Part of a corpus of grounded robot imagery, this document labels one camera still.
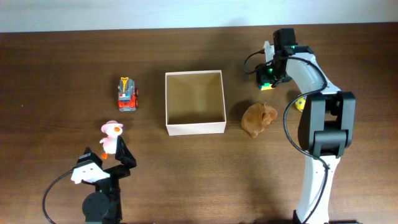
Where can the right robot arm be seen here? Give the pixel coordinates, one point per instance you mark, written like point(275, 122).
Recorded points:
point(325, 129)

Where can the red grey toy truck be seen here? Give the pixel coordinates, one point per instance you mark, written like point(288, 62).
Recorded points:
point(127, 94)

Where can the yellow ball with blue marks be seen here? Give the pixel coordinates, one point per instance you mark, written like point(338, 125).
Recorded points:
point(300, 103)

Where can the brown plush toy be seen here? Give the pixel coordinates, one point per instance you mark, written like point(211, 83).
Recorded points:
point(257, 117)

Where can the pink white duck toy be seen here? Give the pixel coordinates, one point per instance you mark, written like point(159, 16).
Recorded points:
point(112, 129)

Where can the colourful puzzle cube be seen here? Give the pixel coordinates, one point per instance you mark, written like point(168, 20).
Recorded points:
point(266, 86)

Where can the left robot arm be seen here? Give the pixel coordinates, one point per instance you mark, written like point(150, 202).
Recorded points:
point(104, 204)

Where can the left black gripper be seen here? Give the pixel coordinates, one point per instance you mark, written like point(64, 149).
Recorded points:
point(127, 158)

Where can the white open cardboard box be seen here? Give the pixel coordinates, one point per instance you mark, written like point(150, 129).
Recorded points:
point(194, 103)

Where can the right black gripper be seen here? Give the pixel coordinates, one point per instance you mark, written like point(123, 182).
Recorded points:
point(262, 78)

